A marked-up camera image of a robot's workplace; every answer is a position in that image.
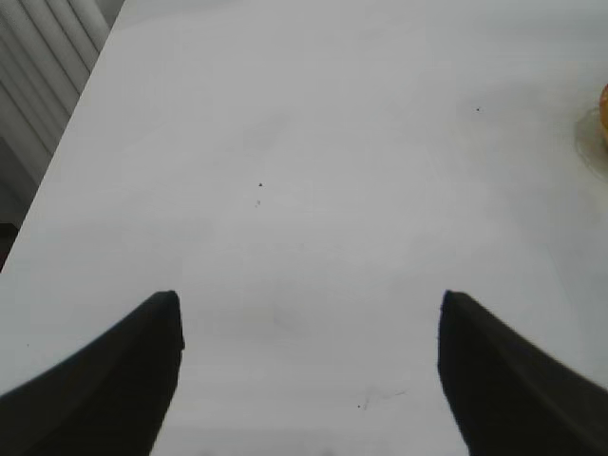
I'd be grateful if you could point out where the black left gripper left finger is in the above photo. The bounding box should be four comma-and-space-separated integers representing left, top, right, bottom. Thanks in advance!
0, 290, 185, 456

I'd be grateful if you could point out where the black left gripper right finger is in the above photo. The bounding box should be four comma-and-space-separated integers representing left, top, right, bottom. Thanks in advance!
436, 290, 608, 456

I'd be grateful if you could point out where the yellow woven wicker basket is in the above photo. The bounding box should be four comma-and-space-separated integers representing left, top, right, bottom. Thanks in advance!
597, 83, 608, 149

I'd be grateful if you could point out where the white ribbed radiator panel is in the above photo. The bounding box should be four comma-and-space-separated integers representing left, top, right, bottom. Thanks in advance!
0, 0, 126, 224

